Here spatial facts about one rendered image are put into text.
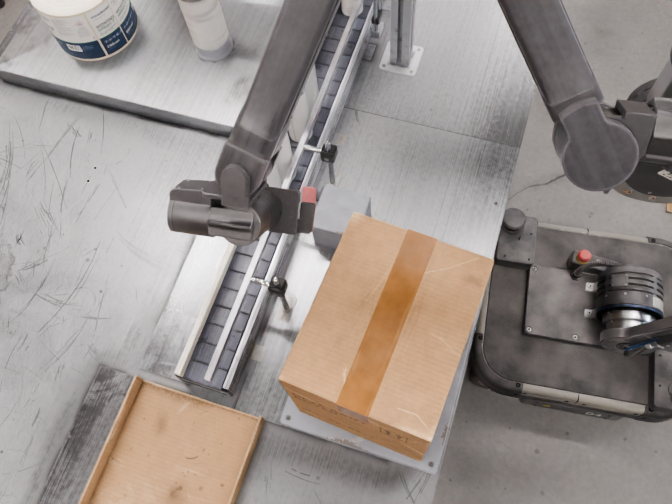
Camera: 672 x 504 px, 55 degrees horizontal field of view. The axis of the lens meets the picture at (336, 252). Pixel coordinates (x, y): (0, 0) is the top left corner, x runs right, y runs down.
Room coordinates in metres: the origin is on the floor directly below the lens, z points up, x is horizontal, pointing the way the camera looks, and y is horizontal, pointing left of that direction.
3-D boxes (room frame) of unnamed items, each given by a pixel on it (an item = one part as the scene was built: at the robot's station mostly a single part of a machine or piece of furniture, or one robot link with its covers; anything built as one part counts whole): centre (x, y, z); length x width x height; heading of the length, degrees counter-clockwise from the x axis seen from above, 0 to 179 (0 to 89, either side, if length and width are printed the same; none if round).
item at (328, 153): (0.72, 0.00, 0.91); 0.07 x 0.03 x 0.16; 63
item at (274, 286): (0.45, 0.14, 0.91); 0.07 x 0.03 x 0.16; 63
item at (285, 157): (0.73, 0.08, 0.98); 0.05 x 0.05 x 0.20
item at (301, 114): (0.82, 0.03, 0.98); 0.05 x 0.05 x 0.20
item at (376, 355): (0.30, -0.06, 0.99); 0.30 x 0.24 x 0.27; 149
